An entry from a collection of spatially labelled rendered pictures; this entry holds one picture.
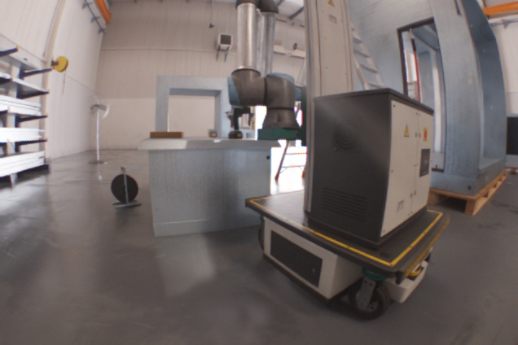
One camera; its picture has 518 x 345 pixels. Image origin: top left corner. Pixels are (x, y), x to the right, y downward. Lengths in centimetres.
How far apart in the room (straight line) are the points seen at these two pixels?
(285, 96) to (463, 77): 206
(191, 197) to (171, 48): 1075
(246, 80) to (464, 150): 221
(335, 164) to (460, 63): 216
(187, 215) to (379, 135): 127
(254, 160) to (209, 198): 42
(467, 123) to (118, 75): 1212
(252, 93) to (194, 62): 1081
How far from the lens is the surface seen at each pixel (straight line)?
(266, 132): 107
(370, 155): 74
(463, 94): 264
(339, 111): 82
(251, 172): 162
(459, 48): 277
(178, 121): 1120
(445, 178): 269
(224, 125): 349
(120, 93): 1168
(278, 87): 108
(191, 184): 152
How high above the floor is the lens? 69
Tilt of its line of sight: 4 degrees down
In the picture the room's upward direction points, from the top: 1 degrees clockwise
